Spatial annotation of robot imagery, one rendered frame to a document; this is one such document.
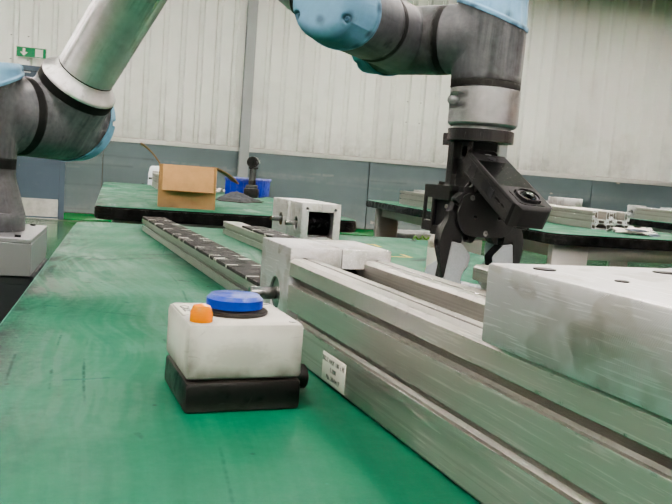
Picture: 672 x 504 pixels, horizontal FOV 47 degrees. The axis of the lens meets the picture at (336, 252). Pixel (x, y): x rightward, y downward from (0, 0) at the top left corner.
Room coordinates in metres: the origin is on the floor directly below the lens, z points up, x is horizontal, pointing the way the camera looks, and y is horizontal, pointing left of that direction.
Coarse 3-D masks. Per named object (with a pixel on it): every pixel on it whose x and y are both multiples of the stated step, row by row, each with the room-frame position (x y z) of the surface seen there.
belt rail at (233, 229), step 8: (224, 224) 1.83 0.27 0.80; (232, 224) 1.76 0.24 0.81; (240, 224) 1.77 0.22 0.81; (224, 232) 1.82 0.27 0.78; (232, 232) 1.75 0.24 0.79; (240, 232) 1.69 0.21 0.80; (248, 232) 1.63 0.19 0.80; (240, 240) 1.68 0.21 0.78; (248, 240) 1.62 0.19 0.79; (256, 240) 1.59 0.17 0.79
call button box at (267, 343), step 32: (224, 320) 0.51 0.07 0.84; (256, 320) 0.52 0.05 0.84; (288, 320) 0.52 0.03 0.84; (192, 352) 0.49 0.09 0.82; (224, 352) 0.50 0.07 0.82; (256, 352) 0.50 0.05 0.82; (288, 352) 0.51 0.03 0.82; (192, 384) 0.49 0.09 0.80; (224, 384) 0.50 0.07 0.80; (256, 384) 0.51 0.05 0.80; (288, 384) 0.51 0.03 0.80
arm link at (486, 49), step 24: (480, 0) 0.81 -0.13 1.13; (504, 0) 0.81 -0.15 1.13; (528, 0) 0.83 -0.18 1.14; (456, 24) 0.83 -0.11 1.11; (480, 24) 0.81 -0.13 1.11; (504, 24) 0.81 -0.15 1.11; (456, 48) 0.83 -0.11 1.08; (480, 48) 0.81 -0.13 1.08; (504, 48) 0.81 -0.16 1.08; (456, 72) 0.83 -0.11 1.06; (480, 72) 0.81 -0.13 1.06; (504, 72) 0.81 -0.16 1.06
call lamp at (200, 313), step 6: (198, 306) 0.50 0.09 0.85; (204, 306) 0.50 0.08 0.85; (210, 306) 0.50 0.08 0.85; (192, 312) 0.49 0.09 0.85; (198, 312) 0.49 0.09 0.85; (204, 312) 0.49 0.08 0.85; (210, 312) 0.50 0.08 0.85; (192, 318) 0.49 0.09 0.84; (198, 318) 0.49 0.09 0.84; (204, 318) 0.49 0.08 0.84; (210, 318) 0.50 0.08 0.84
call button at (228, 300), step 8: (208, 296) 0.53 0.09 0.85; (216, 296) 0.53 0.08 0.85; (224, 296) 0.53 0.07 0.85; (232, 296) 0.53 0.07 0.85; (240, 296) 0.53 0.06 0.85; (248, 296) 0.53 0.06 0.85; (256, 296) 0.54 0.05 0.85; (208, 304) 0.53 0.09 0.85; (216, 304) 0.52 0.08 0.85; (224, 304) 0.52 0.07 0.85; (232, 304) 0.52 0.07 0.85; (240, 304) 0.52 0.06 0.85; (248, 304) 0.52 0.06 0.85; (256, 304) 0.53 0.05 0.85
